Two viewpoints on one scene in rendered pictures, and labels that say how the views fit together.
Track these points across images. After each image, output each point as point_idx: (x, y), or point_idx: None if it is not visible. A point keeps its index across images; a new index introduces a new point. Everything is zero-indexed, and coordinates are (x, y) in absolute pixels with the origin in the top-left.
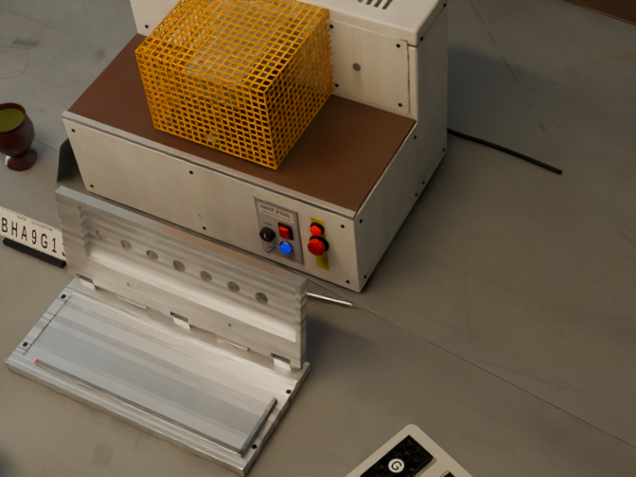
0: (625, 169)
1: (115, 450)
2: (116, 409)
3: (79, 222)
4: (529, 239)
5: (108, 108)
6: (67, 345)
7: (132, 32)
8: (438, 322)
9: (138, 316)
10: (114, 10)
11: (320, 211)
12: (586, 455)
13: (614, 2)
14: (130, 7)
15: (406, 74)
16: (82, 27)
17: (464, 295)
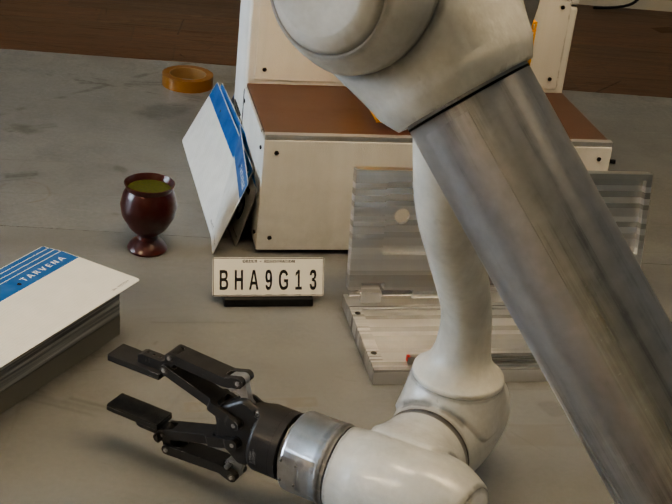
0: (649, 153)
1: (558, 401)
2: (528, 365)
3: (384, 202)
4: (650, 198)
5: (302, 125)
6: (414, 343)
7: (130, 151)
8: (665, 253)
9: None
10: (89, 141)
11: (578, 149)
12: None
13: None
14: (101, 136)
15: (563, 39)
16: (71, 156)
17: (658, 236)
